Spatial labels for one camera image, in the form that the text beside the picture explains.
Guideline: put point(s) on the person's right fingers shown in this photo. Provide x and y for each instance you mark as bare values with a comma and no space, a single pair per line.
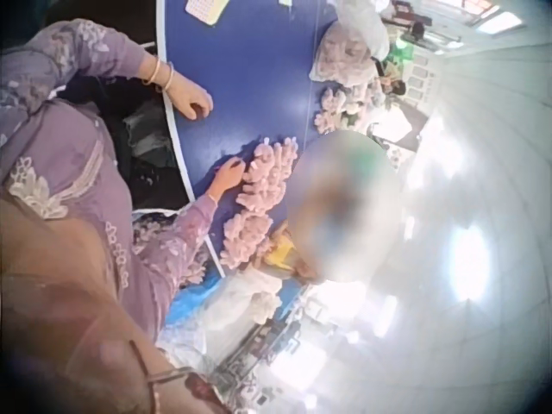
236,166

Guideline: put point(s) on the blue plastic bag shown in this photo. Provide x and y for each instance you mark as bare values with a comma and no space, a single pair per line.
194,299

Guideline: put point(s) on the white dotted paper sheet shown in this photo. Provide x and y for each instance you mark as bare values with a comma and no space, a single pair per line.
206,9

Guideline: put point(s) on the small cluster of pink plush pieces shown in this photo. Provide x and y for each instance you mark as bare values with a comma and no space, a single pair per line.
340,112

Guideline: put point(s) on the clear bag of pink pieces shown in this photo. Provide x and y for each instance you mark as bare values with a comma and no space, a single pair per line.
345,52

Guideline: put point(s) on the person's legs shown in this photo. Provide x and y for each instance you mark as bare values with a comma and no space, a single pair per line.
129,146

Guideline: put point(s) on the person's right hand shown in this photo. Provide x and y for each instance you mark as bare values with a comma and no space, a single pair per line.
228,177

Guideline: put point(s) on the person's left hand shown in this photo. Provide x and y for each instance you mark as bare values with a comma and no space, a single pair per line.
190,99

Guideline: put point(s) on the white plastic bag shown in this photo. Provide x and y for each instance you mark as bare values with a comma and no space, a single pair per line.
246,310

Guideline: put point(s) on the person's left fingers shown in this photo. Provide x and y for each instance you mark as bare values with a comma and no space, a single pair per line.
202,110

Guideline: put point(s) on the gold bangle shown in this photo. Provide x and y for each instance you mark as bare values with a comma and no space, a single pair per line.
169,78
156,71

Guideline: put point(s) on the heap of pink plush pieces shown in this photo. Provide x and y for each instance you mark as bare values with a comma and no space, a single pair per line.
263,190

